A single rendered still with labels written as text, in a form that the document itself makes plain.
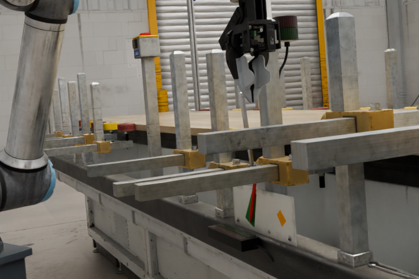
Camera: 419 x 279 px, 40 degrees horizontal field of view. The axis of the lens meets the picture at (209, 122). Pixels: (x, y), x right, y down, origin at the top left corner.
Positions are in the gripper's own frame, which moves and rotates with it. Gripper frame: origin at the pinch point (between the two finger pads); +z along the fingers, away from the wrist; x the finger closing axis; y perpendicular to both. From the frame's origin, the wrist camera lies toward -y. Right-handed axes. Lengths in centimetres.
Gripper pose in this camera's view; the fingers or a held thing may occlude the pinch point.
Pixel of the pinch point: (249, 96)
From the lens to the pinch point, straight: 113.8
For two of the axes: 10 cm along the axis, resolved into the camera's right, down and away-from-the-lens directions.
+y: 4.3, 0.1, -9.1
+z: 0.8, 10.0, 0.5
